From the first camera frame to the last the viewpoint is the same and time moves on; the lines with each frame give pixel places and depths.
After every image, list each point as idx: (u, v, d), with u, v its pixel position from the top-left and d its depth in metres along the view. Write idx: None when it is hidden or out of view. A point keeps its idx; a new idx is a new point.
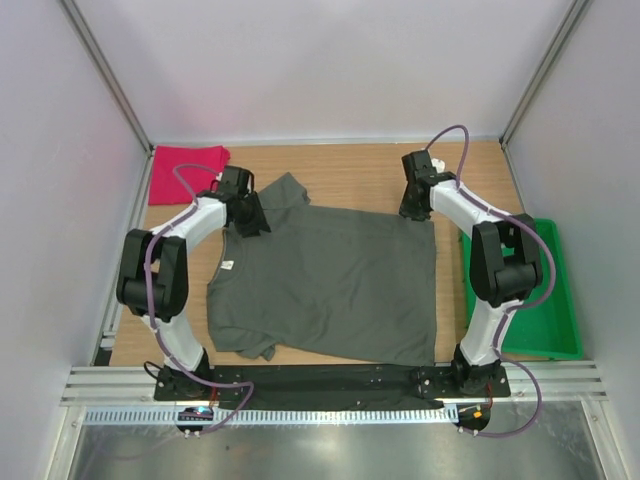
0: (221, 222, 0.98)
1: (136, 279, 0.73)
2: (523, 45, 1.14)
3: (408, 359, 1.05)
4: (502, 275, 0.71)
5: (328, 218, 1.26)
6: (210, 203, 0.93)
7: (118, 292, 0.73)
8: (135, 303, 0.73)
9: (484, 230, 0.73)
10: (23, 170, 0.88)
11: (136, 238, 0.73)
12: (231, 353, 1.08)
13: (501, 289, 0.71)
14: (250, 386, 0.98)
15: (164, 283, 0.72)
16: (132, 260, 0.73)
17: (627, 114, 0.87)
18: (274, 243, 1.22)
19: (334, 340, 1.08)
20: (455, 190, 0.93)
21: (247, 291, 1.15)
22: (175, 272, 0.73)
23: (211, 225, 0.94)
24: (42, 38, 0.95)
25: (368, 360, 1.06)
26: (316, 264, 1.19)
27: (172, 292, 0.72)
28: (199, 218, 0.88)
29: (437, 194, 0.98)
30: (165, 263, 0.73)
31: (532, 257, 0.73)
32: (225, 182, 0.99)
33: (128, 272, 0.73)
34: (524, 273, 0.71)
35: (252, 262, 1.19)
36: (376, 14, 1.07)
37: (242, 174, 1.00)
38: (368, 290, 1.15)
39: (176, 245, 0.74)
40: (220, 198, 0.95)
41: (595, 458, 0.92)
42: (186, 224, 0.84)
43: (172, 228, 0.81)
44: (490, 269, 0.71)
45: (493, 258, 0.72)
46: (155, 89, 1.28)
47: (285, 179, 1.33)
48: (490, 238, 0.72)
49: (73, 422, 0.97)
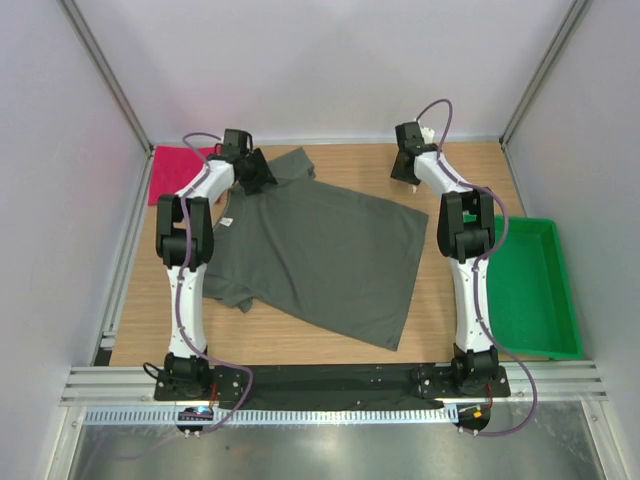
0: (231, 180, 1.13)
1: (171, 235, 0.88)
2: (523, 46, 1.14)
3: (374, 334, 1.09)
4: (460, 235, 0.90)
5: (329, 192, 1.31)
6: (219, 166, 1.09)
7: (158, 246, 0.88)
8: (171, 255, 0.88)
9: (449, 199, 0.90)
10: (22, 170, 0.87)
11: (167, 201, 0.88)
12: (213, 300, 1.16)
13: (459, 247, 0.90)
14: (250, 371, 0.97)
15: (196, 234, 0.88)
16: (165, 220, 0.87)
17: (627, 114, 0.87)
18: (271, 208, 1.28)
19: (311, 300, 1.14)
20: (435, 162, 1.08)
21: (240, 249, 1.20)
22: (204, 223, 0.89)
23: (221, 185, 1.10)
24: (43, 38, 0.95)
25: (336, 333, 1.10)
26: (309, 232, 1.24)
27: (203, 241, 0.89)
28: (212, 179, 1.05)
29: (419, 165, 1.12)
30: (196, 216, 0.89)
31: (487, 225, 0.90)
32: (228, 144, 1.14)
33: (164, 231, 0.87)
34: (478, 235, 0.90)
35: (250, 222, 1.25)
36: (376, 14, 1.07)
37: (241, 134, 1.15)
38: (351, 261, 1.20)
39: (202, 202, 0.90)
40: (226, 159, 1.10)
41: (595, 458, 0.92)
42: (204, 186, 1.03)
43: (194, 190, 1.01)
44: (451, 229, 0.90)
45: (455, 224, 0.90)
46: (155, 89, 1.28)
47: (295, 153, 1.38)
48: (454, 205, 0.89)
49: (73, 422, 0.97)
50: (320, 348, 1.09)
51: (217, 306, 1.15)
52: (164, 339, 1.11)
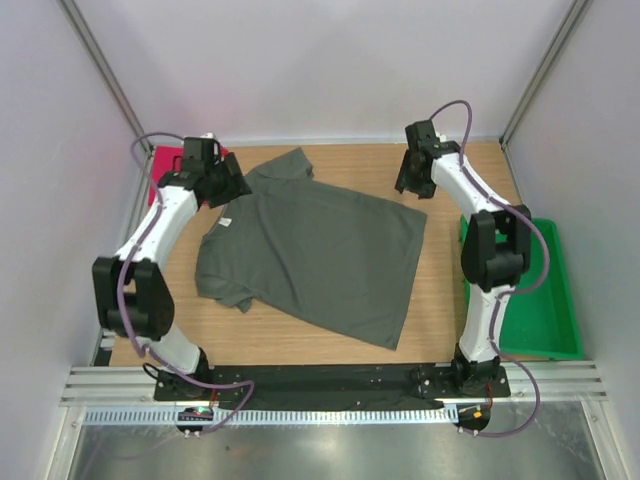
0: (193, 209, 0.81)
1: (114, 310, 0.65)
2: (523, 45, 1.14)
3: (374, 334, 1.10)
4: (492, 263, 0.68)
5: (328, 192, 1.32)
6: (176, 195, 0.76)
7: (101, 321, 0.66)
8: (118, 331, 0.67)
9: (481, 220, 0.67)
10: (22, 170, 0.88)
11: (104, 267, 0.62)
12: (212, 301, 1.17)
13: (489, 276, 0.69)
14: (251, 384, 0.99)
15: (146, 311, 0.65)
16: (103, 292, 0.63)
17: (627, 113, 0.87)
18: (270, 208, 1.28)
19: (310, 300, 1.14)
20: (459, 169, 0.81)
21: (239, 249, 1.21)
22: (154, 297, 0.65)
23: (184, 217, 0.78)
24: (43, 38, 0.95)
25: (334, 332, 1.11)
26: (308, 232, 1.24)
27: (155, 316, 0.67)
28: (167, 220, 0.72)
29: (438, 170, 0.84)
30: (143, 290, 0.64)
31: (527, 245, 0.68)
32: (189, 158, 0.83)
33: (105, 305, 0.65)
34: (515, 259, 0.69)
35: (249, 223, 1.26)
36: (376, 14, 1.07)
37: (206, 143, 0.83)
38: (350, 262, 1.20)
39: (151, 269, 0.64)
40: (185, 183, 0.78)
41: (595, 458, 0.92)
42: (155, 234, 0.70)
43: (140, 248, 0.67)
44: (480, 256, 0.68)
45: (487, 249, 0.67)
46: (154, 89, 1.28)
47: (295, 154, 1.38)
48: (486, 230, 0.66)
49: (73, 422, 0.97)
50: (318, 348, 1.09)
51: (218, 307, 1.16)
52: None
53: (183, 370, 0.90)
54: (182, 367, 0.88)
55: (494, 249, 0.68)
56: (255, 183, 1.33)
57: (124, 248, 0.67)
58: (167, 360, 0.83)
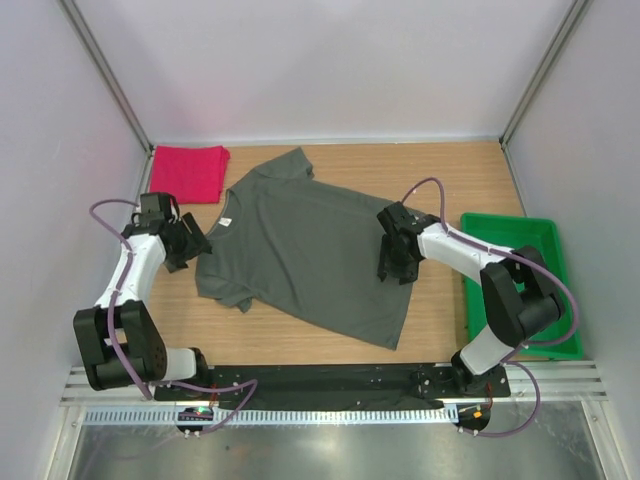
0: (162, 253, 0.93)
1: (106, 362, 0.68)
2: (523, 46, 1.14)
3: (374, 333, 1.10)
4: (525, 316, 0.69)
5: (328, 193, 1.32)
6: (143, 242, 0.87)
7: (92, 379, 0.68)
8: (115, 384, 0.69)
9: (496, 274, 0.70)
10: (21, 169, 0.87)
11: (88, 319, 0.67)
12: (212, 300, 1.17)
13: (527, 331, 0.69)
14: (254, 383, 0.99)
15: (139, 355, 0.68)
16: (93, 346, 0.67)
17: (627, 113, 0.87)
18: (270, 208, 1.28)
19: (309, 300, 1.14)
20: (444, 234, 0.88)
21: (239, 249, 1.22)
22: (146, 337, 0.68)
23: (154, 262, 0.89)
24: (44, 39, 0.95)
25: (334, 332, 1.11)
26: (307, 233, 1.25)
27: (151, 358, 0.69)
28: (141, 264, 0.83)
29: (426, 243, 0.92)
30: (133, 333, 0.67)
31: (549, 289, 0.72)
32: (148, 212, 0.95)
33: (95, 359, 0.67)
34: (545, 307, 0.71)
35: (249, 223, 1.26)
36: (376, 14, 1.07)
37: (162, 196, 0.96)
38: (349, 262, 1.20)
39: (136, 310, 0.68)
40: (150, 230, 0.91)
41: (595, 458, 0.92)
42: (132, 278, 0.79)
43: (121, 292, 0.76)
44: (512, 313, 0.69)
45: (513, 302, 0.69)
46: (154, 89, 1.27)
47: (295, 153, 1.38)
48: (504, 283, 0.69)
49: (73, 422, 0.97)
50: (318, 347, 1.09)
51: (218, 307, 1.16)
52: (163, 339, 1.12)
53: (183, 376, 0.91)
54: (182, 375, 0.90)
55: (521, 302, 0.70)
56: (254, 183, 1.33)
57: (106, 296, 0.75)
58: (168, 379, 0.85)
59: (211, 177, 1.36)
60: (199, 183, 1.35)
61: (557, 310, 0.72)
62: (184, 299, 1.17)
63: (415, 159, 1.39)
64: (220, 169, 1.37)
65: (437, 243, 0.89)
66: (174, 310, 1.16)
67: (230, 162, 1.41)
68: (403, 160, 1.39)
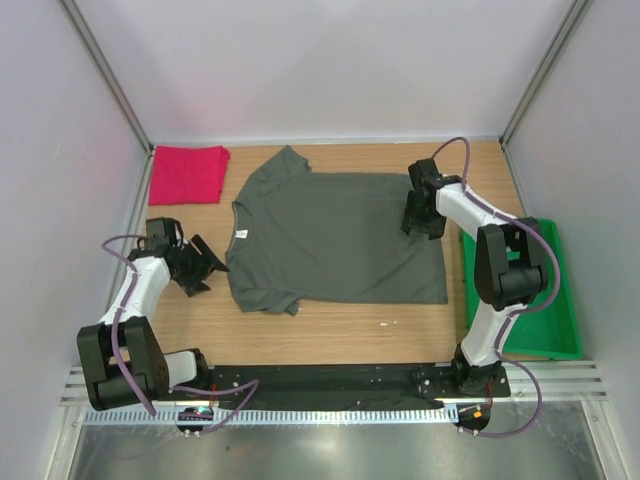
0: (167, 276, 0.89)
1: (108, 380, 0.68)
2: (523, 45, 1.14)
3: (402, 335, 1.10)
4: (506, 278, 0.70)
5: (328, 192, 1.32)
6: (147, 263, 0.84)
7: (94, 399, 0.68)
8: (118, 402, 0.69)
9: (488, 233, 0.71)
10: (21, 169, 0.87)
11: (91, 336, 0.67)
12: (257, 313, 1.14)
13: (505, 293, 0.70)
14: (255, 383, 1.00)
15: (141, 372, 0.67)
16: (95, 363, 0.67)
17: (628, 113, 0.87)
18: (278, 208, 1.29)
19: (338, 299, 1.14)
20: (461, 194, 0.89)
21: (263, 251, 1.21)
22: (149, 354, 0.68)
23: (160, 282, 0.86)
24: (44, 39, 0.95)
25: (376, 335, 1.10)
26: (308, 233, 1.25)
27: (154, 374, 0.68)
28: (145, 284, 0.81)
29: (443, 199, 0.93)
30: (136, 351, 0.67)
31: (538, 260, 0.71)
32: (152, 236, 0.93)
33: (97, 378, 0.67)
34: (529, 276, 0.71)
35: (262, 225, 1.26)
36: (376, 14, 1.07)
37: (167, 221, 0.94)
38: (350, 261, 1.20)
39: (140, 326, 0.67)
40: (155, 253, 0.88)
41: (595, 458, 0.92)
42: (136, 296, 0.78)
43: (125, 309, 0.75)
44: (494, 271, 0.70)
45: (499, 263, 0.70)
46: (154, 89, 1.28)
47: (286, 153, 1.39)
48: (493, 241, 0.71)
49: (73, 422, 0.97)
50: (319, 347, 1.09)
51: (219, 306, 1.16)
52: (163, 340, 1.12)
53: (184, 379, 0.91)
54: (185, 378, 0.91)
55: (508, 265, 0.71)
56: (254, 185, 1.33)
57: (110, 314, 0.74)
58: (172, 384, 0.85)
59: (211, 178, 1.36)
60: (199, 183, 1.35)
61: (543, 285, 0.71)
62: (185, 299, 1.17)
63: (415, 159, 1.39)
64: (220, 170, 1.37)
65: (453, 200, 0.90)
66: (174, 310, 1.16)
67: (230, 162, 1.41)
68: (403, 160, 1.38)
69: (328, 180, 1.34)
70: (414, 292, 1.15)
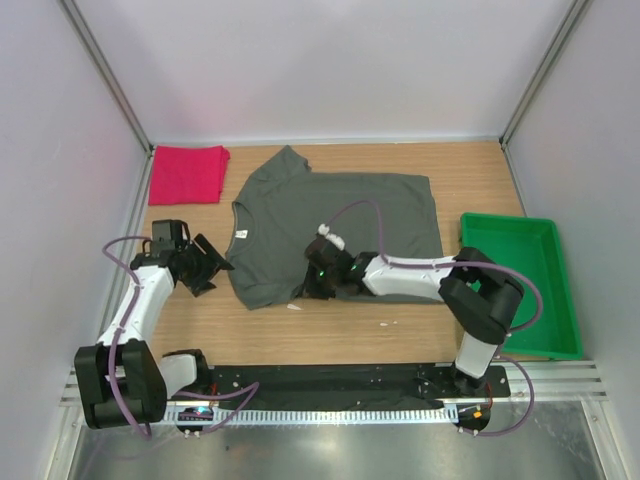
0: (171, 285, 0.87)
1: (104, 401, 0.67)
2: (523, 45, 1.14)
3: (402, 335, 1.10)
4: (498, 311, 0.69)
5: (327, 193, 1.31)
6: (150, 273, 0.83)
7: (90, 417, 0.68)
8: (114, 421, 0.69)
9: (453, 290, 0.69)
10: (20, 169, 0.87)
11: (89, 358, 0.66)
12: (257, 314, 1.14)
13: (506, 322, 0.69)
14: (255, 386, 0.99)
15: (138, 397, 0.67)
16: (93, 384, 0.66)
17: (627, 113, 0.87)
18: (277, 208, 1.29)
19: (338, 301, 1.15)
20: (387, 266, 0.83)
21: (263, 251, 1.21)
22: (146, 379, 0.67)
23: (164, 292, 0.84)
24: (45, 40, 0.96)
25: (376, 336, 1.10)
26: (308, 233, 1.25)
27: (151, 399, 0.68)
28: (146, 299, 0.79)
29: (378, 282, 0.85)
30: (133, 377, 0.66)
31: (502, 277, 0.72)
32: (158, 240, 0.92)
33: (94, 398, 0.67)
34: (509, 294, 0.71)
35: (262, 227, 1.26)
36: (376, 14, 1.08)
37: (174, 223, 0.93)
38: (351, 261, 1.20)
39: (138, 352, 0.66)
40: (158, 261, 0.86)
41: (595, 458, 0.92)
42: (137, 313, 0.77)
43: (124, 330, 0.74)
44: (486, 315, 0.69)
45: (482, 305, 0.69)
46: (154, 89, 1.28)
47: (286, 152, 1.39)
48: (464, 292, 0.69)
49: (73, 422, 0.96)
50: (318, 348, 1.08)
51: (220, 306, 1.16)
52: (164, 340, 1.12)
53: (185, 383, 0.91)
54: (185, 382, 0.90)
55: (488, 300, 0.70)
56: (254, 185, 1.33)
57: (109, 335, 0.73)
58: (173, 390, 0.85)
59: (211, 178, 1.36)
60: (199, 183, 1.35)
61: (518, 288, 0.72)
62: (184, 299, 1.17)
63: (415, 159, 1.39)
64: (220, 170, 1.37)
65: (388, 277, 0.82)
66: (174, 311, 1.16)
67: (230, 162, 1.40)
68: (403, 161, 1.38)
69: (329, 180, 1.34)
70: None
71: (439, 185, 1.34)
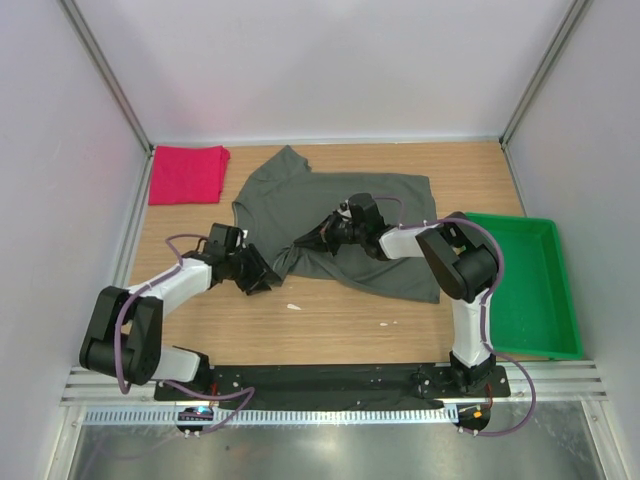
0: (205, 286, 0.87)
1: (103, 342, 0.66)
2: (523, 46, 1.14)
3: (402, 335, 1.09)
4: (465, 268, 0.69)
5: (327, 193, 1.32)
6: (194, 264, 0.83)
7: (83, 353, 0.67)
8: (102, 368, 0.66)
9: (425, 237, 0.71)
10: (21, 169, 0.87)
11: (110, 296, 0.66)
12: (256, 314, 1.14)
13: (467, 281, 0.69)
14: (250, 391, 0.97)
15: (132, 348, 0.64)
16: (102, 322, 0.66)
17: (627, 112, 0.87)
18: (277, 207, 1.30)
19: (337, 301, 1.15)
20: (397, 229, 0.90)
21: (263, 250, 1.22)
22: (147, 335, 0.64)
23: (197, 286, 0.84)
24: (46, 42, 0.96)
25: (376, 336, 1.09)
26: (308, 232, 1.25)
27: (142, 357, 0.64)
28: (182, 277, 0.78)
29: (389, 242, 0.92)
30: (138, 326, 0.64)
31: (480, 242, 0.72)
32: (212, 242, 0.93)
33: (96, 335, 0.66)
34: (481, 259, 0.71)
35: (262, 227, 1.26)
36: (377, 14, 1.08)
37: (231, 231, 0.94)
38: (350, 261, 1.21)
39: (151, 308, 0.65)
40: (206, 260, 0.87)
41: (595, 458, 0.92)
42: (168, 282, 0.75)
43: (151, 287, 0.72)
44: (450, 264, 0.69)
45: (451, 257, 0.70)
46: (154, 89, 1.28)
47: (286, 152, 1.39)
48: (435, 241, 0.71)
49: (74, 422, 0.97)
50: (319, 347, 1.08)
51: (220, 306, 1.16)
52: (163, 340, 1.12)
53: (180, 380, 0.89)
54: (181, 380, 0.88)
55: (459, 257, 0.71)
56: (254, 184, 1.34)
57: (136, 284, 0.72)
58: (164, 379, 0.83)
59: (211, 177, 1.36)
60: (199, 183, 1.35)
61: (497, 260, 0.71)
62: None
63: (415, 159, 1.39)
64: (220, 169, 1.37)
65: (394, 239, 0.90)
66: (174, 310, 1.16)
67: (229, 162, 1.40)
68: (402, 161, 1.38)
69: (328, 180, 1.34)
70: (410, 289, 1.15)
71: (439, 185, 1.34)
